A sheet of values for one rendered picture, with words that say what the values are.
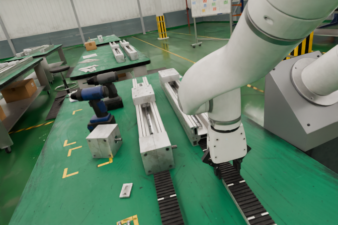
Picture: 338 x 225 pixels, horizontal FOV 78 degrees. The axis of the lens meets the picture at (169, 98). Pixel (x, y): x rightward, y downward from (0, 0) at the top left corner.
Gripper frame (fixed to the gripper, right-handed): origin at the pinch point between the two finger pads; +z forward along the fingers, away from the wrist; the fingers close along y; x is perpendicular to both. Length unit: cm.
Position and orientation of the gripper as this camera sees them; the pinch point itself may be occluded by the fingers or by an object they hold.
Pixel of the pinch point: (227, 169)
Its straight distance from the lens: 66.6
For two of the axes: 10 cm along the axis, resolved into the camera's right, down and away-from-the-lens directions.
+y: 9.7, -2.2, 1.2
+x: -1.9, -3.5, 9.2
